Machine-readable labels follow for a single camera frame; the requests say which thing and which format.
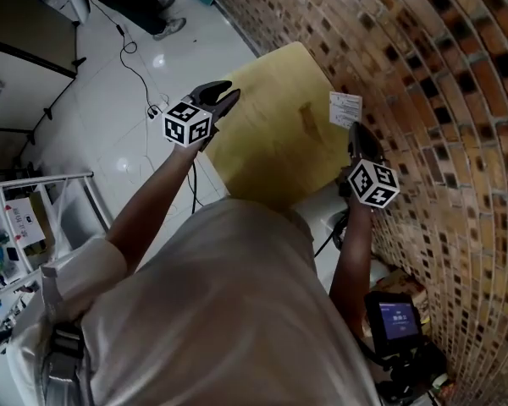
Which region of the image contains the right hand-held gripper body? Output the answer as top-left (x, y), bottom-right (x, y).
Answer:
top-left (340, 130), bottom-right (401, 209)

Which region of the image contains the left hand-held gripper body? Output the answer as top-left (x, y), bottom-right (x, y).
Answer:
top-left (162, 94), bottom-right (224, 152)

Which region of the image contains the white printed paper sheet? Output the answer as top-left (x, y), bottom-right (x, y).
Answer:
top-left (328, 91), bottom-right (363, 131)

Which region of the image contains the person's right forearm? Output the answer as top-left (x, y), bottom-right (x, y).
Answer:
top-left (328, 196), bottom-right (374, 338)

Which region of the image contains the person's left forearm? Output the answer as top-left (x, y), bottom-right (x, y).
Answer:
top-left (104, 144), bottom-right (201, 275)

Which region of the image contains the white power strip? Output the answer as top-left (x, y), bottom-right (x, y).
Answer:
top-left (146, 101), bottom-right (171, 121)

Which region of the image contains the yellow wooden table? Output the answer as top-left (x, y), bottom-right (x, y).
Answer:
top-left (204, 41), bottom-right (353, 211)

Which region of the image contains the taped cardboard box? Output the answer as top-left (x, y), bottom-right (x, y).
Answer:
top-left (376, 267), bottom-right (429, 325)

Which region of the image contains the black screen device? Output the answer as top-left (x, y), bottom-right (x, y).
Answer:
top-left (362, 291), bottom-right (423, 358)

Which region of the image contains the white metal shelf rack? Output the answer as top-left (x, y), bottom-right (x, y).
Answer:
top-left (0, 170), bottom-right (114, 315)

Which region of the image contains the brown partition board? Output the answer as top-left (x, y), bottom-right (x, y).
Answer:
top-left (0, 0), bottom-right (88, 82)

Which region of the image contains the white sign paper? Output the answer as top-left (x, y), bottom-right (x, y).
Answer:
top-left (3, 196), bottom-right (48, 248)

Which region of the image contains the person's beige clothing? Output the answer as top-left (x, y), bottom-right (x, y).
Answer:
top-left (6, 196), bottom-right (383, 406)

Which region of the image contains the black floor cable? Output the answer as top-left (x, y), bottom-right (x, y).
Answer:
top-left (87, 0), bottom-right (163, 118)

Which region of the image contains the black device cable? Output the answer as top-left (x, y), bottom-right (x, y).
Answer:
top-left (314, 211), bottom-right (349, 258)

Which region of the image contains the black flexible device mount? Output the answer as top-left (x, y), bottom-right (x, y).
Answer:
top-left (355, 336), bottom-right (446, 406)

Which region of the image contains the grey harness strap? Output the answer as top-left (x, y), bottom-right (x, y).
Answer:
top-left (45, 322), bottom-right (89, 406)

